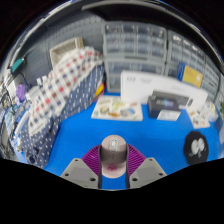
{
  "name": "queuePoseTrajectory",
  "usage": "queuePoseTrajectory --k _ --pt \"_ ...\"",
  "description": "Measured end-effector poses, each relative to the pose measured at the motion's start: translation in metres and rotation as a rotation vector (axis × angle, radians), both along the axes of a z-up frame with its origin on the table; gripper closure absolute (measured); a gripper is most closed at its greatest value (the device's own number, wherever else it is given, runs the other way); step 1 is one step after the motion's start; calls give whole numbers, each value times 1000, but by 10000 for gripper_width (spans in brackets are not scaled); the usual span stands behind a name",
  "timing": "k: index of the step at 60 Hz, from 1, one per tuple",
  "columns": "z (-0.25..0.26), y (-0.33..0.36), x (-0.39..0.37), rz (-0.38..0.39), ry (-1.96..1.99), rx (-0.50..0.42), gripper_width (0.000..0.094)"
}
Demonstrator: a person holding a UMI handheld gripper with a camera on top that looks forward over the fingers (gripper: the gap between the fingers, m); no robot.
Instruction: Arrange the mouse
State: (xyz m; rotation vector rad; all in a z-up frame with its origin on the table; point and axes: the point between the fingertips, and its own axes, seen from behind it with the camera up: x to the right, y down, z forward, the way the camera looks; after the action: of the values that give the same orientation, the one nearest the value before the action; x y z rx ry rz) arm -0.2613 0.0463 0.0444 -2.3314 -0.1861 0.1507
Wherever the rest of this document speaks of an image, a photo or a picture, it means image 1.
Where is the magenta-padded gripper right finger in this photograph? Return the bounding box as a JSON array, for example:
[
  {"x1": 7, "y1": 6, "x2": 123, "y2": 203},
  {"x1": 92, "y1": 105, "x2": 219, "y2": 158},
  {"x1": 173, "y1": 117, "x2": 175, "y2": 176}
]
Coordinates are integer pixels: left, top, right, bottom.
[{"x1": 124, "y1": 143, "x2": 168, "y2": 190}]

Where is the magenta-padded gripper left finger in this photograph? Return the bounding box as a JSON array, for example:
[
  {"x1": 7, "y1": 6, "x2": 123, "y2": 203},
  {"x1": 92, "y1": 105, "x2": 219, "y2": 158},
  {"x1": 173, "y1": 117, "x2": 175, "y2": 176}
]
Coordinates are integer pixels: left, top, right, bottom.
[{"x1": 60, "y1": 143, "x2": 103, "y2": 189}]

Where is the pink computer mouse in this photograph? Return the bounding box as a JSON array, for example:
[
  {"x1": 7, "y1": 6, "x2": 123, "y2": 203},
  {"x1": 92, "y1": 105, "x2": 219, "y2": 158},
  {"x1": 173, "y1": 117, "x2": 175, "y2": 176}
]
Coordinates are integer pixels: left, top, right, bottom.
[{"x1": 99, "y1": 134, "x2": 129, "y2": 179}]

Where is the black scalloped mouse pad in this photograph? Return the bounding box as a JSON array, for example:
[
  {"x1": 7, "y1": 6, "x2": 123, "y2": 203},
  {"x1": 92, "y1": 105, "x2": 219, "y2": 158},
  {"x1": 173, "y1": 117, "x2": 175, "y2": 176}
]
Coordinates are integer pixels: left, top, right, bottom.
[{"x1": 183, "y1": 130, "x2": 210, "y2": 166}]

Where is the navy polka dot cloth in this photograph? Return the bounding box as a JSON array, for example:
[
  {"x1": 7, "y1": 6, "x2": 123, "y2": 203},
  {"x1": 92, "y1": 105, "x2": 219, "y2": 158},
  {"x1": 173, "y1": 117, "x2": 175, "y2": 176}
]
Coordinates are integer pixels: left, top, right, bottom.
[{"x1": 19, "y1": 63, "x2": 106, "y2": 169}]

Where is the small black box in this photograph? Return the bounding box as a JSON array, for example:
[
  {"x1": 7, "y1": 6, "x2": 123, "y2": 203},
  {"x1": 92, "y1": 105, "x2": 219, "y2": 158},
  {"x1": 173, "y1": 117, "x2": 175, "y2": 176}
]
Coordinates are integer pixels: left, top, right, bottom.
[{"x1": 147, "y1": 95, "x2": 183, "y2": 121}]

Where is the colourful sticker sheet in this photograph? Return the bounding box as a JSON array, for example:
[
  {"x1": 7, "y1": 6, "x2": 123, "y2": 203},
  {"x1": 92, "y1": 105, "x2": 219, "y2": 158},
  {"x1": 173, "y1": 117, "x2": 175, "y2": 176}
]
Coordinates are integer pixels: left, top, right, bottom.
[
  {"x1": 90, "y1": 95, "x2": 144, "y2": 122},
  {"x1": 186, "y1": 108, "x2": 212, "y2": 130}
]

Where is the white glove box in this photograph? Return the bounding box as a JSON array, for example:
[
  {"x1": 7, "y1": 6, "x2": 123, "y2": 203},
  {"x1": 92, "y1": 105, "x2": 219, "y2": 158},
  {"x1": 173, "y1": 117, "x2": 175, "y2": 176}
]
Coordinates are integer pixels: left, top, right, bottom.
[{"x1": 199, "y1": 99, "x2": 219, "y2": 123}]

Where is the white keyboard box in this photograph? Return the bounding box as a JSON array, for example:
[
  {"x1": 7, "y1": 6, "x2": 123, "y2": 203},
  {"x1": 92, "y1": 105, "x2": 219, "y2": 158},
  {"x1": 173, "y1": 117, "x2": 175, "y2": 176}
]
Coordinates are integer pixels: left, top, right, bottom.
[{"x1": 119, "y1": 69, "x2": 209, "y2": 113}]

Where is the red blue plaid cloth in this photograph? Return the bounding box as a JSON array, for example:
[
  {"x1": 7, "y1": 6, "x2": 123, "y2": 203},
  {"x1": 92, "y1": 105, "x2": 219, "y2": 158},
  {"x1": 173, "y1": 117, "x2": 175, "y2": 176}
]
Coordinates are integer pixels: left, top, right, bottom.
[{"x1": 28, "y1": 46, "x2": 104, "y2": 136}]

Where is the purple bag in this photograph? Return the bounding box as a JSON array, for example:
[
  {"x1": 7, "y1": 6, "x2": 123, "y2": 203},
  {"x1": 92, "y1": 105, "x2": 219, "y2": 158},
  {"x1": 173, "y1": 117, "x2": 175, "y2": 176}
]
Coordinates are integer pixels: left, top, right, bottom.
[{"x1": 14, "y1": 83, "x2": 28, "y2": 103}]

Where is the grey small-parts drawer cabinet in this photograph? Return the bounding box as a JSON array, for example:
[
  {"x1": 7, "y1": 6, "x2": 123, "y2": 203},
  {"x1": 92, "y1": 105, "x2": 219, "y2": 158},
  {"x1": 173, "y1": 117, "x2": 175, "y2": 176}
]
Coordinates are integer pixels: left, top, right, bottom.
[
  {"x1": 201, "y1": 79, "x2": 221, "y2": 101},
  {"x1": 103, "y1": 56, "x2": 167, "y2": 94},
  {"x1": 164, "y1": 60, "x2": 208, "y2": 91},
  {"x1": 203, "y1": 54, "x2": 224, "y2": 84},
  {"x1": 165, "y1": 29, "x2": 207, "y2": 66},
  {"x1": 102, "y1": 21, "x2": 168, "y2": 63}
]

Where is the yellow and blue box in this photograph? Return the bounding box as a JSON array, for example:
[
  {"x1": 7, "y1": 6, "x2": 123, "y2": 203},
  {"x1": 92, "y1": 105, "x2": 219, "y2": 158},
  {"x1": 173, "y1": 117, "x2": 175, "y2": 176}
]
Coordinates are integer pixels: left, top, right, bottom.
[{"x1": 176, "y1": 61, "x2": 204, "y2": 89}]

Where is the white woven basket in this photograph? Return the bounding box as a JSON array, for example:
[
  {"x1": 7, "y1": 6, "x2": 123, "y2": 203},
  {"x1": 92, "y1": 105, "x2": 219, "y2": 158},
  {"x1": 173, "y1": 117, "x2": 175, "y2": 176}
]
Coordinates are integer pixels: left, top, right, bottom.
[{"x1": 49, "y1": 36, "x2": 85, "y2": 66}]

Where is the teal object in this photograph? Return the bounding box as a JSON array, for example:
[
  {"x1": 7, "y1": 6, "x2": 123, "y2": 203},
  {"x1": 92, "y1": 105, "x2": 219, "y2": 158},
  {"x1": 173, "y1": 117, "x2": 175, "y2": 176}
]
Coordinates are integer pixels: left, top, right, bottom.
[{"x1": 10, "y1": 57, "x2": 26, "y2": 74}]

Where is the dark wall shelf unit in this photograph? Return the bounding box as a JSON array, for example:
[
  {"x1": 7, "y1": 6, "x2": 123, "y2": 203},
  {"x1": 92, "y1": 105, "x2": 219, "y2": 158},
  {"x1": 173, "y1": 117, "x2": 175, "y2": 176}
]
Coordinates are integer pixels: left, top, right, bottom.
[{"x1": 81, "y1": 1, "x2": 223, "y2": 64}]

